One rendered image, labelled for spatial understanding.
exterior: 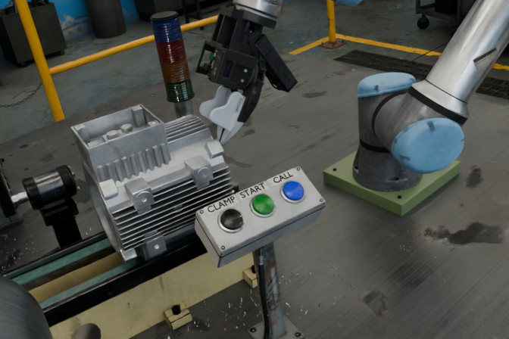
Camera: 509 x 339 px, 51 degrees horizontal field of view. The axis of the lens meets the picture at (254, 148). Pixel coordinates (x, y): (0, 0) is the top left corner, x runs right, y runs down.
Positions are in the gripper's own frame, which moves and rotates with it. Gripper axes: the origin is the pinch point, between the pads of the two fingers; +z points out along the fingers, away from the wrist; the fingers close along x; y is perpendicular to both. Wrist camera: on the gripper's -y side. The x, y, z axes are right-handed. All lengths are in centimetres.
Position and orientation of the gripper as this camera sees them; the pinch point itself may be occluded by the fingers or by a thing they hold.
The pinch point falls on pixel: (226, 137)
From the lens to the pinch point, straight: 87.8
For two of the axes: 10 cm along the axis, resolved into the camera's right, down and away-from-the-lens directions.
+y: -7.9, -1.4, -5.9
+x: 5.2, 3.5, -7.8
